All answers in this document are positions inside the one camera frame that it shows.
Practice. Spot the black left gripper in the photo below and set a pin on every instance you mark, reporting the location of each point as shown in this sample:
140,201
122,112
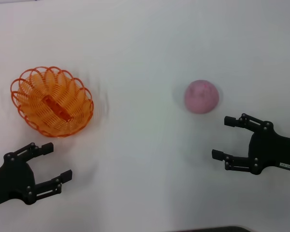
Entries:
12,178

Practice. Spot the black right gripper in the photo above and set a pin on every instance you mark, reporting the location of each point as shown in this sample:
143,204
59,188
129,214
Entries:
273,149

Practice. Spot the pink peach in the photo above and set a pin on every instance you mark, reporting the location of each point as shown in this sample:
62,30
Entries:
201,96

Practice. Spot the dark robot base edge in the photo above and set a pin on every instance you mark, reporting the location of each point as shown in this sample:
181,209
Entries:
215,229

